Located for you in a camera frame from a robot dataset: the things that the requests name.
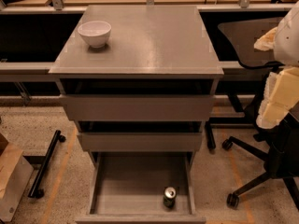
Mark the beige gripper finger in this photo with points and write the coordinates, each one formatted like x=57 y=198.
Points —
x=283 y=88
x=270 y=115

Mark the green soda can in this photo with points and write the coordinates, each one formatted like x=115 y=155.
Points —
x=170 y=195

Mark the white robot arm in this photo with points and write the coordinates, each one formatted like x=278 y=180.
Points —
x=284 y=41

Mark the grey drawer cabinet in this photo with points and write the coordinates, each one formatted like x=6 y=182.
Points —
x=140 y=104

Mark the grey open bottom drawer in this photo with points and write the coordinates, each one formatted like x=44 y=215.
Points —
x=128 y=188

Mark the grey middle drawer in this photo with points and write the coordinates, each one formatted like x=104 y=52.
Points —
x=174 y=136

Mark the grey top drawer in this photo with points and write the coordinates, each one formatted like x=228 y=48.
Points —
x=137 y=99

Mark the black office chair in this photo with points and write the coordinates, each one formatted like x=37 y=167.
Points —
x=281 y=161

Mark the white ceramic bowl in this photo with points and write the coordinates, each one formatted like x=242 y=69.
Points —
x=95 y=33

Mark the black table leg with casters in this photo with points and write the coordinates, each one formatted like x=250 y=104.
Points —
x=43 y=162

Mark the wooden box on floor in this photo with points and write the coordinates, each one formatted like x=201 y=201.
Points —
x=15 y=172

